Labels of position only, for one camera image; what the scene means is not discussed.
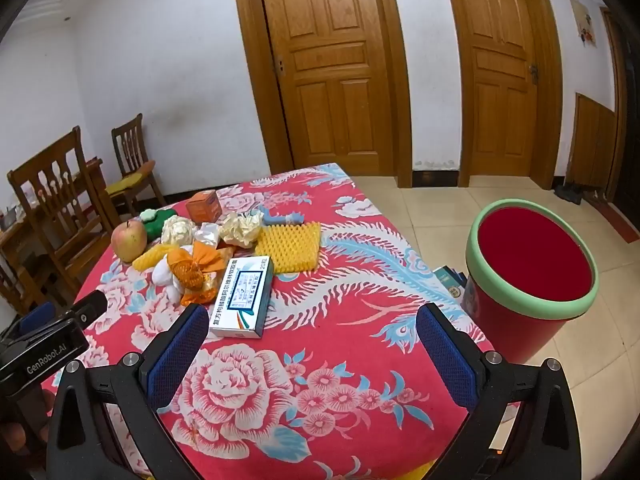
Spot orange plastic wrapper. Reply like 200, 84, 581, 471
167, 241, 235, 307

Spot wall poster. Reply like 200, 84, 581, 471
569, 0, 601, 48

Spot cream paper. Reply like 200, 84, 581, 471
161, 215, 198, 247
220, 211, 264, 248

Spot red doormat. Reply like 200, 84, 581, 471
582, 192, 640, 243

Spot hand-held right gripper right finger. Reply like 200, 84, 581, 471
415, 302, 588, 480

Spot red green stool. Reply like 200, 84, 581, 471
460, 199, 599, 361

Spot person's left hand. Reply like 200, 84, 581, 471
0, 420, 28, 458

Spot red floral tablecloth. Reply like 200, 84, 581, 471
42, 162, 501, 480

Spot dark wooden doorway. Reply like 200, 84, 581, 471
600, 7, 630, 201

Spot yellow corn toy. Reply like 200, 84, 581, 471
131, 243, 180, 272

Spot white plastic bag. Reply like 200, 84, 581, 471
194, 221, 222, 249

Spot yellow green seat cushion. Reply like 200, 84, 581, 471
105, 161, 157, 193

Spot white medicine box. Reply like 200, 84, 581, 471
208, 256, 275, 339

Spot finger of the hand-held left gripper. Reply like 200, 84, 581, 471
20, 302, 56, 333
74, 290, 109, 324

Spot large yellow foam net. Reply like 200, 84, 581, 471
255, 221, 322, 275

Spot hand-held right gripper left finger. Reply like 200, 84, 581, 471
45, 304, 211, 480

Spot low wooden wall panel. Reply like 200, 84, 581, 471
567, 92, 618, 201

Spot dark green clover toy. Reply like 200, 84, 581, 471
142, 212, 176, 243

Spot blue bent tube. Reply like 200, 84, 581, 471
257, 206, 306, 228

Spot white cloth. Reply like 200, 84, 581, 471
152, 257, 183, 305

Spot red yellow apple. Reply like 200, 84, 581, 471
111, 218, 148, 263

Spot wooden chair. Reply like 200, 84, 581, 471
111, 114, 166, 208
0, 260, 51, 316
7, 127, 113, 301

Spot dark shoes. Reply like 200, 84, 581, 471
555, 182, 583, 206

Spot orange cardboard box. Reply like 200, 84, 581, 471
186, 190, 222, 225

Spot wooden panel door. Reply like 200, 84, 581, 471
230, 0, 413, 188
440, 0, 563, 191

